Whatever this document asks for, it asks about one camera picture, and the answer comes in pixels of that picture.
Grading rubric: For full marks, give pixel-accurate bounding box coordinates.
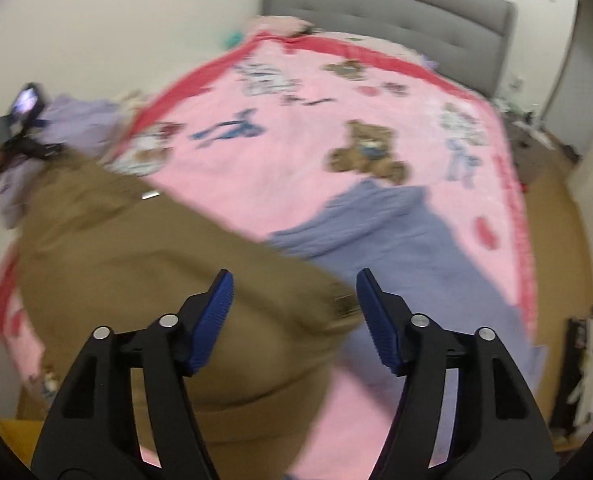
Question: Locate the person's yellow sweater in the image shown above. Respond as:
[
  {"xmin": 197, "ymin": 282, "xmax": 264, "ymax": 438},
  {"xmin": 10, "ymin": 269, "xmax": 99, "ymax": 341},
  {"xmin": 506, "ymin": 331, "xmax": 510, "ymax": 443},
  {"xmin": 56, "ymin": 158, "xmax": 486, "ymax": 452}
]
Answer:
[{"xmin": 0, "ymin": 417, "xmax": 47, "ymax": 467}]

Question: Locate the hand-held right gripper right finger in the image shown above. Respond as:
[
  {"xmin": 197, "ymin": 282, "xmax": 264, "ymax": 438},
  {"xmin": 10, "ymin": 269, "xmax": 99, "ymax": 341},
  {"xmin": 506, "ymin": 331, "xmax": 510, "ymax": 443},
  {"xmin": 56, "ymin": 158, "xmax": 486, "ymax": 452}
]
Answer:
[{"xmin": 355, "ymin": 268, "xmax": 560, "ymax": 480}]

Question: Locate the lavender jacket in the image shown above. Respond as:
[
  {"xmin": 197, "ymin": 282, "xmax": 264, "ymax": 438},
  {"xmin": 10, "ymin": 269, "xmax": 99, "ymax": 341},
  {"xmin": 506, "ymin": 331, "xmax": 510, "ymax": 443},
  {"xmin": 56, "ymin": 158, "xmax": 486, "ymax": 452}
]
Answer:
[{"xmin": 0, "ymin": 92, "xmax": 137, "ymax": 228}]

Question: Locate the pink pillow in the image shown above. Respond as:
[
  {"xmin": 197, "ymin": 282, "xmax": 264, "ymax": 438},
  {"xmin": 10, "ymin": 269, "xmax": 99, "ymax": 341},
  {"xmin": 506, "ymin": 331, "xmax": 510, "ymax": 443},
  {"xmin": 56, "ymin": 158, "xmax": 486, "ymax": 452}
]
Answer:
[{"xmin": 246, "ymin": 15, "xmax": 317, "ymax": 41}]

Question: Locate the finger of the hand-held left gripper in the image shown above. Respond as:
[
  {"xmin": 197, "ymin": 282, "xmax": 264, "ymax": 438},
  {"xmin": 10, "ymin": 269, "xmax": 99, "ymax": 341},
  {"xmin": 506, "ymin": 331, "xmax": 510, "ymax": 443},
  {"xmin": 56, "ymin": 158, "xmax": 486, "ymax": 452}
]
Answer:
[{"xmin": 14, "ymin": 140, "xmax": 64, "ymax": 162}]

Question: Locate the grey padded bed headboard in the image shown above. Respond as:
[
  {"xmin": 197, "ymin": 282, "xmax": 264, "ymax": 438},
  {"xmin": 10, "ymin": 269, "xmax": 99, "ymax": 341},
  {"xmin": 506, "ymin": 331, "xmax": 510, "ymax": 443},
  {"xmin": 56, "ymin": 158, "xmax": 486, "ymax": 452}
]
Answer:
[{"xmin": 261, "ymin": 0, "xmax": 520, "ymax": 98}]

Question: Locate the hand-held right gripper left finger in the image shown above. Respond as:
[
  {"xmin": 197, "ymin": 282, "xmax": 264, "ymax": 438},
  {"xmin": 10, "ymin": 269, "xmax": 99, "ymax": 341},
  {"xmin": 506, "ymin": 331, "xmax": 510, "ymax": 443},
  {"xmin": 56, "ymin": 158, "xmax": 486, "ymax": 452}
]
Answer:
[{"xmin": 30, "ymin": 269, "xmax": 234, "ymax": 480}]

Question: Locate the pale blue garment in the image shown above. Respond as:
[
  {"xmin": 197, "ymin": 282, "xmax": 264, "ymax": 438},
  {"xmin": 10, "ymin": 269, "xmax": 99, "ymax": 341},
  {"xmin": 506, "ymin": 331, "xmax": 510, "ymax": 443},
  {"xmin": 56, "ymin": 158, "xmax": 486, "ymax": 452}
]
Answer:
[{"xmin": 269, "ymin": 177, "xmax": 547, "ymax": 396}]

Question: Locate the tan puffer jacket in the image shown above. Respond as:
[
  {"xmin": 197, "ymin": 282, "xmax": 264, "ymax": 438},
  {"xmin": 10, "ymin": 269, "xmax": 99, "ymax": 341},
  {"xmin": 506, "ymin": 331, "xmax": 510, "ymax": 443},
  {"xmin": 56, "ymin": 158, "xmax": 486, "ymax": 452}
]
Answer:
[{"xmin": 16, "ymin": 152, "xmax": 362, "ymax": 456}]

